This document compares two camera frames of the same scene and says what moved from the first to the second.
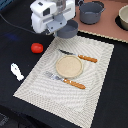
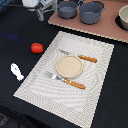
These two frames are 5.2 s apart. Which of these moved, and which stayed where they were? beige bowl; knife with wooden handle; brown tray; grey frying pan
Moved: grey frying pan
Stayed: brown tray; knife with wooden handle; beige bowl
